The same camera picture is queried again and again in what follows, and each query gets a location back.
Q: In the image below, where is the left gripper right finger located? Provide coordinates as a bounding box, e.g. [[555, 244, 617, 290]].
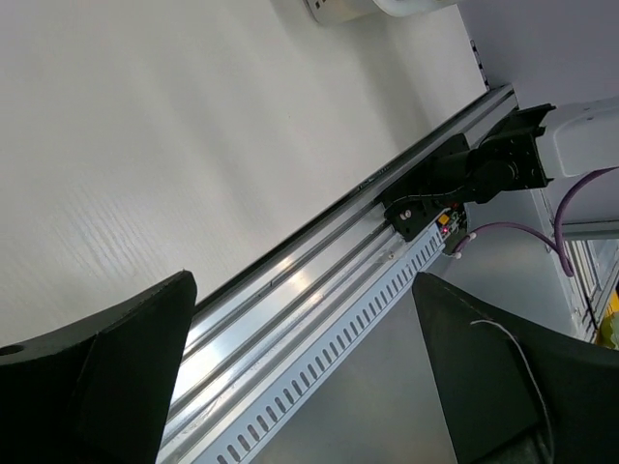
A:
[[411, 273, 618, 463]]

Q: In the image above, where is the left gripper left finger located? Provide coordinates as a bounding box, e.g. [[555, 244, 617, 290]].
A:
[[1, 271, 197, 463]]

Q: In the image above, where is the white plastic basket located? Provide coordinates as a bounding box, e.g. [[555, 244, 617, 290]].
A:
[[304, 0, 458, 25]]

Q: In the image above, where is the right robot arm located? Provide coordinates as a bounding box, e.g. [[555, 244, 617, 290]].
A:
[[429, 97, 618, 204]]

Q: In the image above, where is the white slotted cable duct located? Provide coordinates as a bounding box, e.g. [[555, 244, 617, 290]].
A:
[[180, 224, 444, 463]]

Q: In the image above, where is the aluminium mounting rail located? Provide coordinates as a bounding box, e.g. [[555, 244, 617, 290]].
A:
[[158, 86, 517, 463]]

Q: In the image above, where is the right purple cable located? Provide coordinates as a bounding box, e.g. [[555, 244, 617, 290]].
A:
[[454, 166, 619, 277]]

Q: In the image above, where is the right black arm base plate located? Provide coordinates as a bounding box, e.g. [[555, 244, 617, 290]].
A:
[[378, 134, 469, 242]]

